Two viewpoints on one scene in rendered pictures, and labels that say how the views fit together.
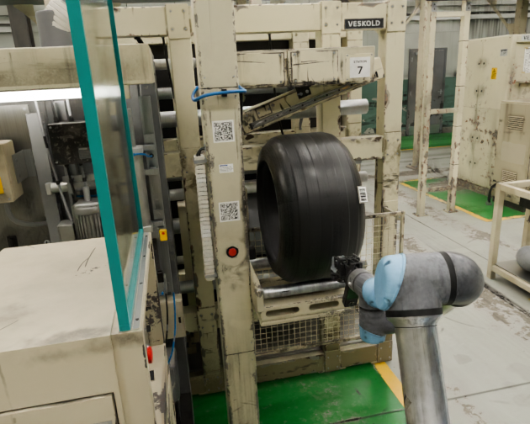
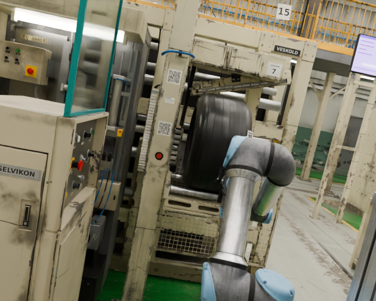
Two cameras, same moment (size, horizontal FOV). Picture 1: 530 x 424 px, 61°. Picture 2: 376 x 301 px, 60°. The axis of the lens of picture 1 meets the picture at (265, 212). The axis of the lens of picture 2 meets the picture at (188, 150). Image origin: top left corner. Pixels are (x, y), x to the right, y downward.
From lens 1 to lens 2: 45 cm
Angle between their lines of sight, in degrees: 11
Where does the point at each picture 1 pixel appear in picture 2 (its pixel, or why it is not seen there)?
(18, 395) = not seen: outside the picture
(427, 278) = (255, 149)
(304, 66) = (238, 60)
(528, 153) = not seen: outside the picture
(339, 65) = (261, 64)
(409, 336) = (234, 182)
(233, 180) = (172, 108)
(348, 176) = (243, 122)
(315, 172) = (222, 113)
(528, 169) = not seen: outside the picture
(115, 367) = (54, 137)
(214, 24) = (185, 12)
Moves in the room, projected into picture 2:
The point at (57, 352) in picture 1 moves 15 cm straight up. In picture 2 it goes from (25, 116) to (32, 65)
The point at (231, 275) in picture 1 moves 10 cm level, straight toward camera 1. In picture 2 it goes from (154, 171) to (151, 175)
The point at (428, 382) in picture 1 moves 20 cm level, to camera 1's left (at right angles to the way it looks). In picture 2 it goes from (237, 210) to (173, 194)
